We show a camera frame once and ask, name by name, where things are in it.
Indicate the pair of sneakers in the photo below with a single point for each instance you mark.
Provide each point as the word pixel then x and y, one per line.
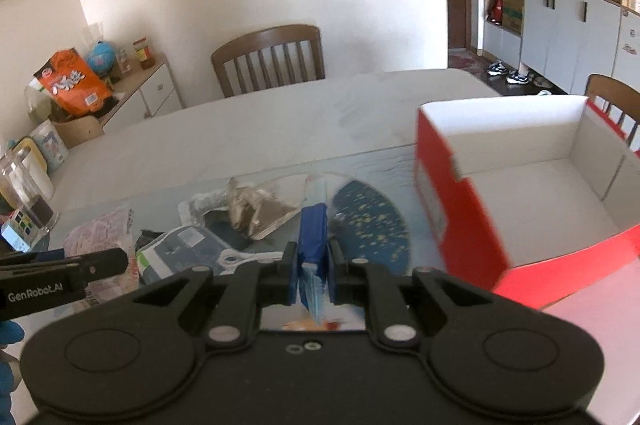
pixel 512 77

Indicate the orange snack bag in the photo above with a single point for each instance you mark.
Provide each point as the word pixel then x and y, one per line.
pixel 72 83

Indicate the small colourful box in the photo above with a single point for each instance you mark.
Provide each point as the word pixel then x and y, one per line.
pixel 19 231

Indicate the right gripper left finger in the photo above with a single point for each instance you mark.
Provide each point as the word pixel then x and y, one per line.
pixel 289 272

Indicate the blue gloved hand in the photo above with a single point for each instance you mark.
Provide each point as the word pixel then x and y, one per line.
pixel 11 333

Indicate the wooden chair at right side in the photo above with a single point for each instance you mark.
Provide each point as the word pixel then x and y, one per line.
pixel 617 103

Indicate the wooden chair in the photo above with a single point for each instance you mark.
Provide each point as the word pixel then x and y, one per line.
pixel 269 58
pixel 617 103

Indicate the crumpled silver brown wrapper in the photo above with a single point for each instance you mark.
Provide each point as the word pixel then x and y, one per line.
pixel 253 211

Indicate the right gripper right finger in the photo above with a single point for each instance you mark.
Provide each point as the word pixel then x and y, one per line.
pixel 336 271

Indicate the clear glass jar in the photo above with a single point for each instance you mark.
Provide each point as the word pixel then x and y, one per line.
pixel 20 190

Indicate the cardboard box in cabinet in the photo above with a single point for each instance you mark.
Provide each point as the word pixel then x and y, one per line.
pixel 512 15

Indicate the pink patterned wrapper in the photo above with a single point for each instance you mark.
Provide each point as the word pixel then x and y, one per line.
pixel 110 230

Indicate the dark blue white bag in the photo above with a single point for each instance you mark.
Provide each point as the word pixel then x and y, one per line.
pixel 188 247

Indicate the white sideboard cabinet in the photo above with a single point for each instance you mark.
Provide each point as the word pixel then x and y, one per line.
pixel 144 94

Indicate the wooden chair at far side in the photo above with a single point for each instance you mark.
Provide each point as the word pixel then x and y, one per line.
pixel 269 58

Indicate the blue globe toy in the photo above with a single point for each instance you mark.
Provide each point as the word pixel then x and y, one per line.
pixel 101 58

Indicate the red cardboard box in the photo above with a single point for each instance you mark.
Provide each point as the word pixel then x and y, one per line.
pixel 533 198

